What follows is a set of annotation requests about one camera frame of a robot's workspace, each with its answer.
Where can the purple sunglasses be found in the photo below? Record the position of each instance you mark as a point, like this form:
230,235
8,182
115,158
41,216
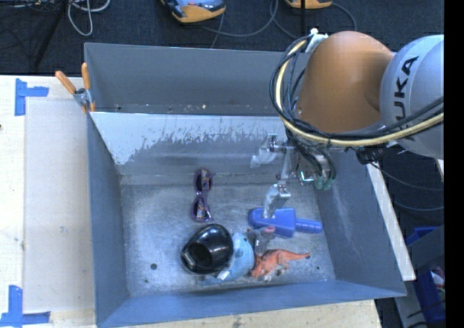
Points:
201,207

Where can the black cylinder on white bracket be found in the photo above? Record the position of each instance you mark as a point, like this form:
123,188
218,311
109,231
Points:
369,155

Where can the orange toy dinosaur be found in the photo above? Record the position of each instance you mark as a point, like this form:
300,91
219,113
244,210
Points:
275,261

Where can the small grey toy figure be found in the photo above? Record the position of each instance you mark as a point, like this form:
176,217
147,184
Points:
261,237

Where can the pale blue soft toy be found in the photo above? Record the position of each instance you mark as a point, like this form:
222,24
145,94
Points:
243,255

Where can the black glossy cup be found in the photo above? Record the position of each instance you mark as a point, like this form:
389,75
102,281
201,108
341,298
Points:
208,248

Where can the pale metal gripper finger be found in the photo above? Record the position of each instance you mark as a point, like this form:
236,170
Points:
272,142
275,196

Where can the blue plastic toy tool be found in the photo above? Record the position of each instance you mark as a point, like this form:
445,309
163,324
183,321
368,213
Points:
286,223

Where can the grey metal bin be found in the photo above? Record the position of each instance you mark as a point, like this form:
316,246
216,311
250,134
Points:
163,210

